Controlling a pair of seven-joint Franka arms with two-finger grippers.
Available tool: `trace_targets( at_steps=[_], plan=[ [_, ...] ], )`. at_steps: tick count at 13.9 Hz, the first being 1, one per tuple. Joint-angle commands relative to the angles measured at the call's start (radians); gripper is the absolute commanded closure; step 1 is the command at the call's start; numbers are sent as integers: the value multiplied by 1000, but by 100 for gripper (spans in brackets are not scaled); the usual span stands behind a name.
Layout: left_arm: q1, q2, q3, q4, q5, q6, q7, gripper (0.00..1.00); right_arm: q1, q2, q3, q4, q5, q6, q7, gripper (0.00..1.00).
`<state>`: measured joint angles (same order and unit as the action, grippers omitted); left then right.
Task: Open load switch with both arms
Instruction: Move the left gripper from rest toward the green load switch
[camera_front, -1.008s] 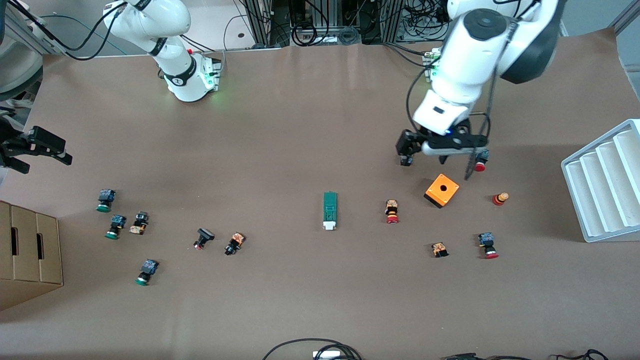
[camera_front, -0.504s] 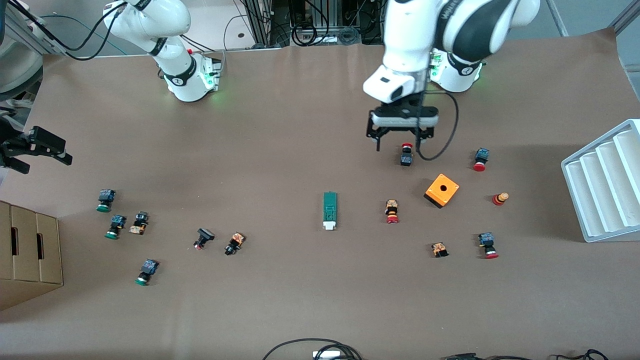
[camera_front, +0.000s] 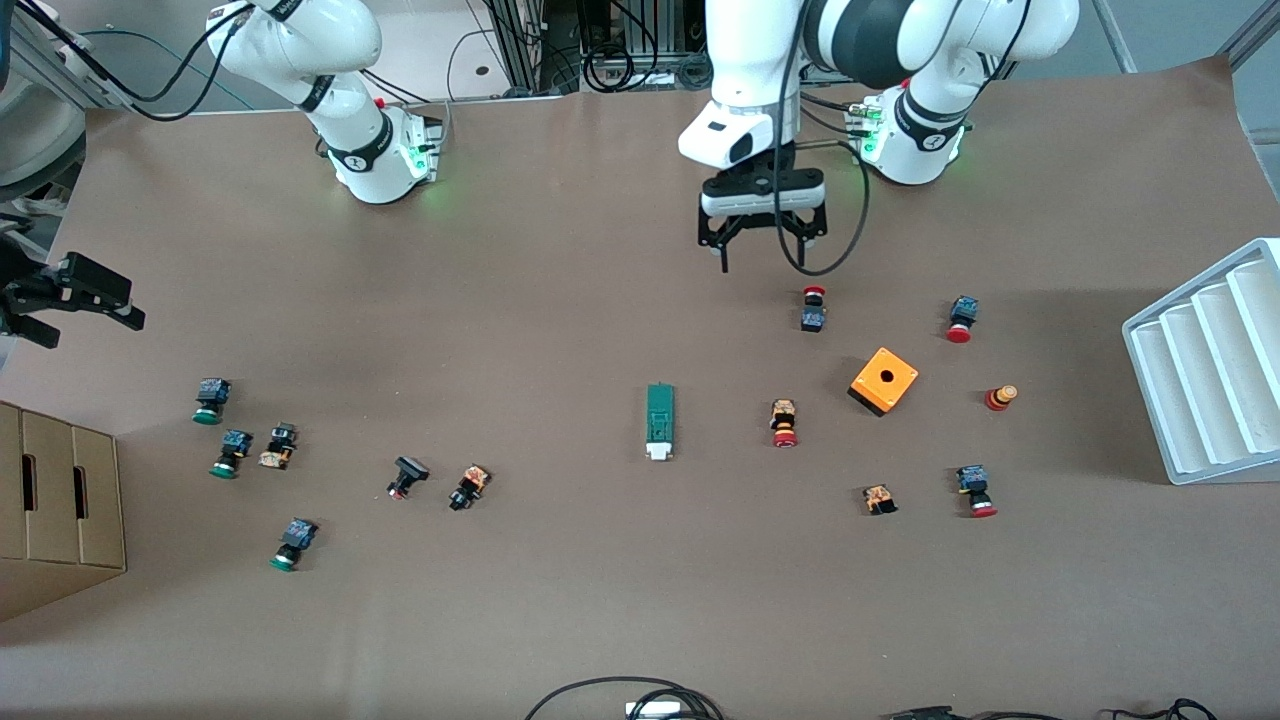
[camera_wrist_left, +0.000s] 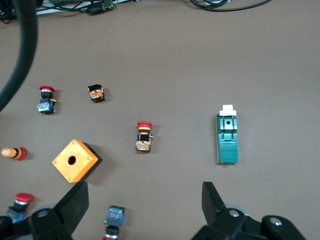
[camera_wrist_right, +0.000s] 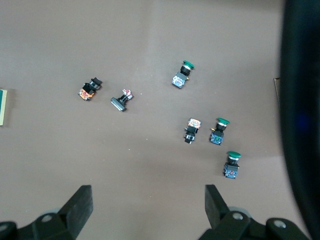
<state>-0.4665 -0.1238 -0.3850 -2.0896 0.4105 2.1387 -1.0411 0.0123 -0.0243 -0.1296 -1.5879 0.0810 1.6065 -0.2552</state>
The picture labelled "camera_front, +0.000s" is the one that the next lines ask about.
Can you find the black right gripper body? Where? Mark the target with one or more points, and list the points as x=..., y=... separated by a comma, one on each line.
x=38, y=289

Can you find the green load switch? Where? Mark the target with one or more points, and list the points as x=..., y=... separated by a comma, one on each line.
x=659, y=415

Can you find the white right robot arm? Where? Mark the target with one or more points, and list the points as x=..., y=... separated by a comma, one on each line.
x=300, y=40

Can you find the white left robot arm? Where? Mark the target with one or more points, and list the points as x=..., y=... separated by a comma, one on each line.
x=750, y=50

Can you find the red button black block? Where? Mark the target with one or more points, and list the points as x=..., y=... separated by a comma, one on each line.
x=813, y=320

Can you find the grey chair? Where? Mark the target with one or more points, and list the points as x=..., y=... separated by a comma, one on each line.
x=40, y=145

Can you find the green mushroom button blue block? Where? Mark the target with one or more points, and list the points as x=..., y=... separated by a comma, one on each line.
x=298, y=535
x=212, y=392
x=235, y=443

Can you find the red mushroom button blue block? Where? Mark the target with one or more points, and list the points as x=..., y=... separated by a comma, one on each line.
x=973, y=482
x=963, y=310

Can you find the brown cardboard box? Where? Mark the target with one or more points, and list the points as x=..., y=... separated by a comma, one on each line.
x=60, y=500

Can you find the aluminium profile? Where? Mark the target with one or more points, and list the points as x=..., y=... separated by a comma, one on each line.
x=95, y=85
x=1255, y=35

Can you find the red mushroom button orange block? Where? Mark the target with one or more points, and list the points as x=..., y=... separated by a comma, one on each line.
x=784, y=420

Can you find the red yellow button head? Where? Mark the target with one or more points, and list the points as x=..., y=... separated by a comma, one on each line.
x=998, y=399

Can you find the orange black contact block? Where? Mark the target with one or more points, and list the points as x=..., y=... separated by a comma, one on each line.
x=879, y=498

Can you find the grey metal strip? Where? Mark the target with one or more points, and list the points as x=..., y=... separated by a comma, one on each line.
x=1115, y=35

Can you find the black square button red base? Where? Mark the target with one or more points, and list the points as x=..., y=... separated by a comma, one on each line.
x=410, y=468

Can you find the white ribbed tray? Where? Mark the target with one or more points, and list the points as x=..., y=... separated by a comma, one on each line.
x=1200, y=400

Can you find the white plug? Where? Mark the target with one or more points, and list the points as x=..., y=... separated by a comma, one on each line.
x=650, y=710

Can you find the orange button enclosure box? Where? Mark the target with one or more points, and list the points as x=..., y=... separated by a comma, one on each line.
x=875, y=392

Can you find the aluminium frame rack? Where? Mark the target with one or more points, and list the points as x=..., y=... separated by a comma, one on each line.
x=525, y=45

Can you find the black selector switch orange block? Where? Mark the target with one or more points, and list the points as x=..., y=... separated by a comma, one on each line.
x=472, y=482

